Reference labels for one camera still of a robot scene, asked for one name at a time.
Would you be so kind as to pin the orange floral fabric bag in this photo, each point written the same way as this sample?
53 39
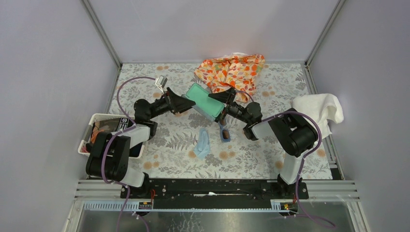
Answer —
237 70

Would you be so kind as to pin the dark blue glasses case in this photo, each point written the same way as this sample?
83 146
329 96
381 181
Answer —
205 105

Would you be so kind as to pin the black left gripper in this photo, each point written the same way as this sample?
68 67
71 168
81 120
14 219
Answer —
176 103

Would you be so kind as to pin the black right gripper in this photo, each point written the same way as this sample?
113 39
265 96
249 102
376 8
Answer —
226 96

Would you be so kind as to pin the floral grey tablecloth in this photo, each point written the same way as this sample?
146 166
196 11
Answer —
169 154

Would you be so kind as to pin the blue frame sunglasses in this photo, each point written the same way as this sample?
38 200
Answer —
224 133

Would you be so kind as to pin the white towel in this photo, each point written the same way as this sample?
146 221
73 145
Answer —
321 108

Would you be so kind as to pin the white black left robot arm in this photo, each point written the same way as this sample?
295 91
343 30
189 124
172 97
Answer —
109 155

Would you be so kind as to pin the aluminium frame profile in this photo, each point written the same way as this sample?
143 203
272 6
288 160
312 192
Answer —
96 195

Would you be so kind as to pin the black pouch in basket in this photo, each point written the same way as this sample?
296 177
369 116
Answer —
107 125

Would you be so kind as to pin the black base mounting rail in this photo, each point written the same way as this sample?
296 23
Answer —
216 194

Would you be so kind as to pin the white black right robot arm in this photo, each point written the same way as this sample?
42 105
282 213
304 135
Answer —
296 132

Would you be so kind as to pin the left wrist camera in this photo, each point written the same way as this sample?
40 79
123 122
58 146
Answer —
160 83

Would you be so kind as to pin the white perforated plastic basket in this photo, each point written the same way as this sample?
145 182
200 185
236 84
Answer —
139 134

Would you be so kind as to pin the light blue cleaning cloth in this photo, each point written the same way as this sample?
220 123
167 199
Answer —
202 148

